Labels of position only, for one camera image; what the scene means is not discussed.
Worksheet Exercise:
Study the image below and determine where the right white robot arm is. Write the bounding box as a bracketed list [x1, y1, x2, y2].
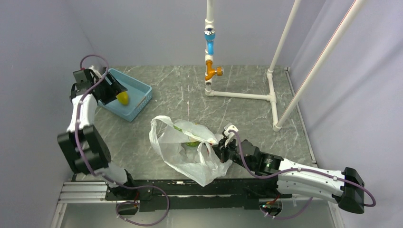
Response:
[212, 139, 365, 214]

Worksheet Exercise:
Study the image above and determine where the orange pipe tap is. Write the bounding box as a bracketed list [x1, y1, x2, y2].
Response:
[205, 60, 224, 81]

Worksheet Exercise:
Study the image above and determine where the white PVC pipe frame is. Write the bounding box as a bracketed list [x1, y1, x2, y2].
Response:
[204, 0, 368, 132]

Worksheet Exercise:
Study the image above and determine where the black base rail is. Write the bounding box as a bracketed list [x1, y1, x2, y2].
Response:
[105, 178, 292, 212]

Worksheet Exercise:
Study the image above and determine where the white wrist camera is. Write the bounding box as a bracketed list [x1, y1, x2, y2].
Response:
[89, 65, 102, 78]
[222, 123, 239, 138]

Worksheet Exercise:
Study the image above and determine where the white printed plastic bag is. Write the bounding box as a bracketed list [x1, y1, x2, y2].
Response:
[149, 115, 232, 187]

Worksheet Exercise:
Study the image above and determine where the yellow fake fruit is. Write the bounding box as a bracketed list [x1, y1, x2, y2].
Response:
[116, 91, 130, 106]

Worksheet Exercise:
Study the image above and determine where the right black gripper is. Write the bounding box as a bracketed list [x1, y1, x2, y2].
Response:
[210, 135, 254, 171]

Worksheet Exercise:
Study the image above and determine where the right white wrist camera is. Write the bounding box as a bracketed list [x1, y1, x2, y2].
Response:
[222, 123, 239, 138]

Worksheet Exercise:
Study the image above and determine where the green fake fruit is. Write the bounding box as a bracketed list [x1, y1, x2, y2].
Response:
[185, 142, 200, 147]

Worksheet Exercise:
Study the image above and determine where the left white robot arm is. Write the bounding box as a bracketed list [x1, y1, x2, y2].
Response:
[57, 69, 137, 200]

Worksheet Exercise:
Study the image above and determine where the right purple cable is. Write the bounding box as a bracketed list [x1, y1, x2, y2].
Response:
[228, 129, 376, 209]

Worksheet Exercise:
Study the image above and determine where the light blue plastic basket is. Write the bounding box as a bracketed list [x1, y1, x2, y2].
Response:
[98, 68, 153, 122]

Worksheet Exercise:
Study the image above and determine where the blue pipe valve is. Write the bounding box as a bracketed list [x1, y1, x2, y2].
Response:
[204, 26, 216, 56]

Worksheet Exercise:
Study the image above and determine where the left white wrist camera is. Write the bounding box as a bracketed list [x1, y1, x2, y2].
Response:
[89, 65, 102, 78]

